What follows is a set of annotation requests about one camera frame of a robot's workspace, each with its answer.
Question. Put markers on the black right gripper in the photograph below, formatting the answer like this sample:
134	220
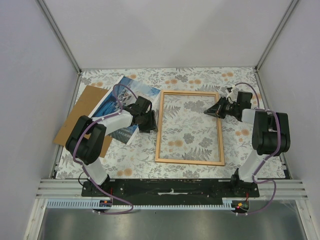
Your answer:
217	109

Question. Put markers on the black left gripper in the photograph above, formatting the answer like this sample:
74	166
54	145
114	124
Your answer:
152	125

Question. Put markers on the wooden picture frame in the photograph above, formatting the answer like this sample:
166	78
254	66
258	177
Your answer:
160	130

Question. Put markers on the clear glass pane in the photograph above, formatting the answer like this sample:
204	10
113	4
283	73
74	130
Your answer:
190	127

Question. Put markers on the building photo print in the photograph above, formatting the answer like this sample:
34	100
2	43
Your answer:
124	91

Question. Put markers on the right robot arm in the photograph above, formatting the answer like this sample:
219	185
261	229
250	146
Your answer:
270	133

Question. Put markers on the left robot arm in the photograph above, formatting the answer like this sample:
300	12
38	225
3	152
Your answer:
86	140

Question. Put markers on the floral patterned table mat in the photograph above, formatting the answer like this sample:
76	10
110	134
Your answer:
186	131

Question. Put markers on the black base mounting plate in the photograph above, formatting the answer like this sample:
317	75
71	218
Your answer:
178	191

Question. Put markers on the brown cardboard backing board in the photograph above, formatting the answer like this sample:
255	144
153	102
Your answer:
87	101

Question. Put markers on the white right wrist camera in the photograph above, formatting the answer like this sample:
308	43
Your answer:
231	93

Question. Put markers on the light blue cable duct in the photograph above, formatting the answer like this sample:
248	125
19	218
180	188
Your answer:
100	204

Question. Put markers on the aluminium rail frame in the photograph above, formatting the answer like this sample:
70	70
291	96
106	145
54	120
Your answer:
270	191

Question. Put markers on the right aluminium corner post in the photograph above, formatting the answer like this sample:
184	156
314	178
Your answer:
278	30

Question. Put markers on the aluminium corner post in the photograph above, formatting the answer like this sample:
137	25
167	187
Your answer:
59	35
278	30

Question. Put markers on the left aluminium corner post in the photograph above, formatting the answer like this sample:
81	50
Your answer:
59	35

